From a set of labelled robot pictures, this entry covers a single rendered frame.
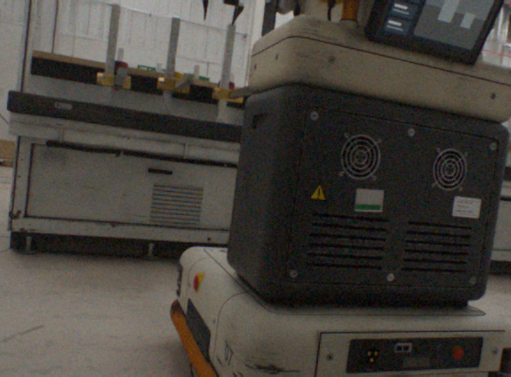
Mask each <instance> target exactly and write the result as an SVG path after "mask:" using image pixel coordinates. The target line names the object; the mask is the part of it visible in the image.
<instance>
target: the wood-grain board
mask: <svg viewBox="0 0 511 377"><path fill-rule="evenodd" d="M32 58H36V59H41V60H48V61H52V62H59V63H64V64H69V65H79V66H85V67H90V68H96V69H101V70H105V63H104V62H97V61H93V60H87V59H82V58H73V56H67V55H62V54H56V53H51V52H46V51H40V50H33V57H32ZM128 75H133V76H139V77H144V78H149V79H155V80H157V79H158V78H165V76H166V74H165V73H156V71H150V70H145V69H140V68H134V67H128ZM190 86H193V87H198V88H209V89H213V88H218V86H219V82H212V81H202V80H198V79H195V82H193V83H191V84H190Z"/></svg>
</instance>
